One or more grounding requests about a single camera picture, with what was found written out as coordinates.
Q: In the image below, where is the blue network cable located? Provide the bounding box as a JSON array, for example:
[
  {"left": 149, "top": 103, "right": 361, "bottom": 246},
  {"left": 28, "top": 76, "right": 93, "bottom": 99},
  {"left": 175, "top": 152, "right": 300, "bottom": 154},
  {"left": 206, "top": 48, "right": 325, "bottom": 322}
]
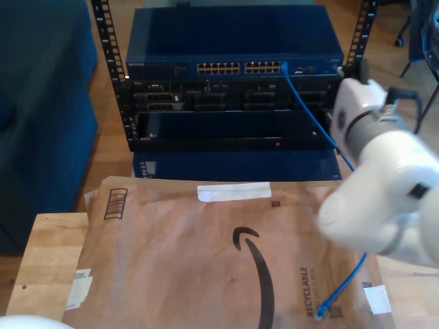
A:
[{"left": 280, "top": 60, "right": 370, "bottom": 323}]

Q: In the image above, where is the office chair with casters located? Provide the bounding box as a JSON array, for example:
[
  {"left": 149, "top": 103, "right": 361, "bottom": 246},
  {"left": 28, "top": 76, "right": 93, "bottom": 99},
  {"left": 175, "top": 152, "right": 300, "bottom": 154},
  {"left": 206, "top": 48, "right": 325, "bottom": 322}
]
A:
[{"left": 394, "top": 10, "right": 412, "bottom": 48}]

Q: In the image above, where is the dark chair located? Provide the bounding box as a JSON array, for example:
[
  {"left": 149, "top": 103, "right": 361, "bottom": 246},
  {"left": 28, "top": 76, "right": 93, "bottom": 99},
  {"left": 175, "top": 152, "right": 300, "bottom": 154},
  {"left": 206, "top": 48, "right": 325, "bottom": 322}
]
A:
[{"left": 399, "top": 0, "right": 439, "bottom": 121}]

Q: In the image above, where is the black rack server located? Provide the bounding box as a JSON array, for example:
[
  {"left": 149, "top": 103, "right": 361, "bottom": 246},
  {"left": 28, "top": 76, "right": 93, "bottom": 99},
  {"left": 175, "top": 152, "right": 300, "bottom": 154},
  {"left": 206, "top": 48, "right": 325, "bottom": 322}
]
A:
[{"left": 130, "top": 79, "right": 339, "bottom": 112}]

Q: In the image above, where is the blue equipment chassis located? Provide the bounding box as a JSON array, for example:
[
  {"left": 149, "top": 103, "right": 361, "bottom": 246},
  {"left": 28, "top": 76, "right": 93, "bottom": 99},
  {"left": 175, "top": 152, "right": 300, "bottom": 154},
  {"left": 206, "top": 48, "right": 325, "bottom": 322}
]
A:
[{"left": 132, "top": 150, "right": 343, "bottom": 181}]

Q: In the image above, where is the brown paper mailer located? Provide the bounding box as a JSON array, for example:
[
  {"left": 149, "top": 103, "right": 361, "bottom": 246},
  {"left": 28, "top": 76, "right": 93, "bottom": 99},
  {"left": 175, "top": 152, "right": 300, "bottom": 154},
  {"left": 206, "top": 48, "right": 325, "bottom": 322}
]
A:
[{"left": 61, "top": 175, "right": 397, "bottom": 329}]

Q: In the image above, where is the blue sofa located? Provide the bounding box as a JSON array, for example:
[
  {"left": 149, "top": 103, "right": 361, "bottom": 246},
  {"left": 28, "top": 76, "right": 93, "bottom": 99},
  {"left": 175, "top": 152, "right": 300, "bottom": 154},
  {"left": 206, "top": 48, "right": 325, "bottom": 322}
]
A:
[{"left": 0, "top": 0, "right": 100, "bottom": 256}]

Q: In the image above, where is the blue network switch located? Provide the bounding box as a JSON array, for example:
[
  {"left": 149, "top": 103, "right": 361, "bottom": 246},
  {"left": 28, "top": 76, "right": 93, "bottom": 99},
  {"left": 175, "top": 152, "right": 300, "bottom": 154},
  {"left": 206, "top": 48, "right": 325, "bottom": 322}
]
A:
[{"left": 125, "top": 5, "right": 345, "bottom": 82}]

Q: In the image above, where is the black rack frame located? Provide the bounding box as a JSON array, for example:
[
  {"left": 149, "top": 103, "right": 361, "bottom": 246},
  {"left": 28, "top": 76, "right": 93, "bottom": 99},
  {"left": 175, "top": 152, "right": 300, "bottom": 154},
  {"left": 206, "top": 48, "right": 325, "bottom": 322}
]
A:
[{"left": 89, "top": 0, "right": 378, "bottom": 154}]

